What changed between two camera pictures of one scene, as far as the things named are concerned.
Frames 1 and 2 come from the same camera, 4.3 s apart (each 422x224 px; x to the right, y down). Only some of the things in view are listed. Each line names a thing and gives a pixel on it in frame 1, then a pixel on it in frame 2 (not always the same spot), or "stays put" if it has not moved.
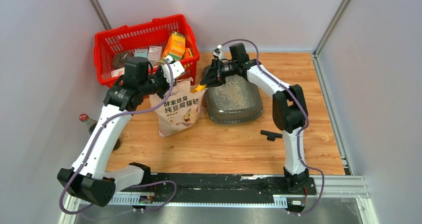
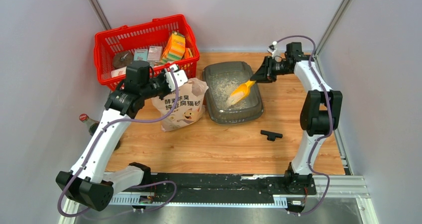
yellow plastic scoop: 199,88 -> 240,93
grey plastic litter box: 237,101 stays put
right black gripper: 215,76 -> 265,73
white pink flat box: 118,72 stays put
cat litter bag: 181,111 stays put
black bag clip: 271,136 stays put
